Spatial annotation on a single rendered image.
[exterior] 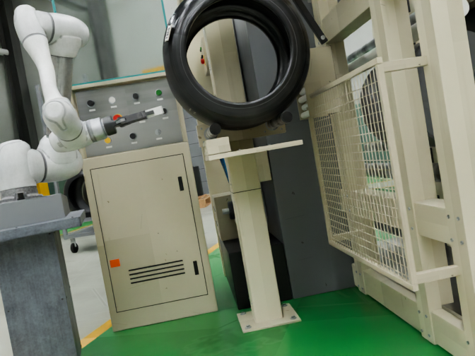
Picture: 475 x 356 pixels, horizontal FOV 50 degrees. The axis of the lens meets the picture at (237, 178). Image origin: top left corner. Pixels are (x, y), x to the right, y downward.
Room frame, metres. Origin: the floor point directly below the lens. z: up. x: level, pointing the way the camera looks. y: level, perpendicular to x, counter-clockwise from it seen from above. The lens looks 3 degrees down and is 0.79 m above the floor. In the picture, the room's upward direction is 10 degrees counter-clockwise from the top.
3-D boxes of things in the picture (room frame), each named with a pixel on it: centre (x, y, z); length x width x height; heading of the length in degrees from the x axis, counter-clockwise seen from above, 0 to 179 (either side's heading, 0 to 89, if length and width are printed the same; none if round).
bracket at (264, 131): (2.32, -0.05, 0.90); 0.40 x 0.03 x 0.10; 95
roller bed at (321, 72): (2.40, -0.43, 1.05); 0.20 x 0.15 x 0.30; 5
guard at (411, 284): (1.95, -0.42, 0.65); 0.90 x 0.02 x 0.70; 5
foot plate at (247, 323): (2.40, -0.03, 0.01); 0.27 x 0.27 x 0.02; 5
